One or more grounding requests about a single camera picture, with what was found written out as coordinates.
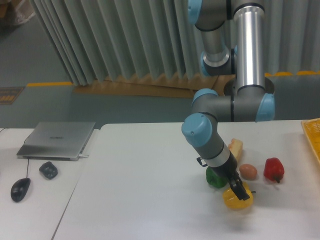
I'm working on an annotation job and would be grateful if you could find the white usb plug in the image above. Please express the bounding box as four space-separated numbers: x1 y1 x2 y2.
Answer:
78 154 89 159

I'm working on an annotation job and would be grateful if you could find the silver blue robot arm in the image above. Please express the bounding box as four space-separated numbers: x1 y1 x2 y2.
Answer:
181 0 275 201

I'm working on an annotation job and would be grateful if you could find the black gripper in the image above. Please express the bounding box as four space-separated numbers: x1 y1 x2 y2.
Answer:
212 152 250 201

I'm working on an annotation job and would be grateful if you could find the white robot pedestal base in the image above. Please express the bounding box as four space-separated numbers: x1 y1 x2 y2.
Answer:
223 77 275 96

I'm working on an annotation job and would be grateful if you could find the pale green pleated curtain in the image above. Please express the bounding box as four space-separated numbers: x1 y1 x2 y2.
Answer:
31 0 320 86

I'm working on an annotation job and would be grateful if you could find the yellow bell pepper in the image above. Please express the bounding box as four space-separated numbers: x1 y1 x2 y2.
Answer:
222 181 254 210

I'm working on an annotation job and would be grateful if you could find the red bell pepper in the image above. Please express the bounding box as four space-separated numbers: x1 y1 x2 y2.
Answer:
263 157 285 183

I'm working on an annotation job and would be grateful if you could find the brown egg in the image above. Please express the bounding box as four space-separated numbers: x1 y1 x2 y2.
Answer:
239 163 258 181

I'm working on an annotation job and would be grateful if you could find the floor warning sticker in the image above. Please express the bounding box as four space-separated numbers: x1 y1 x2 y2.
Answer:
0 86 25 105

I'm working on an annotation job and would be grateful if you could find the black computer mouse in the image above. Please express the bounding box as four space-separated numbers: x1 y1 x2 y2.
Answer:
10 177 31 203

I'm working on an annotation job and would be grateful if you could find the toy bread slice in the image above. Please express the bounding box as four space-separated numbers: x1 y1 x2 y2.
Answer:
228 138 243 163

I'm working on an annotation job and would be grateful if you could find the cardboard box top left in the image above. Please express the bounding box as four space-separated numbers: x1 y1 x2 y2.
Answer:
0 0 35 27

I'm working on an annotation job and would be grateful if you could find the silver laptop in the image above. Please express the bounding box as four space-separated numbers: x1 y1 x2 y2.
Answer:
16 121 96 161

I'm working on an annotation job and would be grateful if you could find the dark grey small gadget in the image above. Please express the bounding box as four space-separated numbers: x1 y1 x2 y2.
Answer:
39 161 59 180

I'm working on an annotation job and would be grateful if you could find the yellow woven basket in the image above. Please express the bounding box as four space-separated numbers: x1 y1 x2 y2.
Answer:
301 118 320 162

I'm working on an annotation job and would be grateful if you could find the green bell pepper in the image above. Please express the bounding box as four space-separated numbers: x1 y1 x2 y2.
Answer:
205 166 228 189

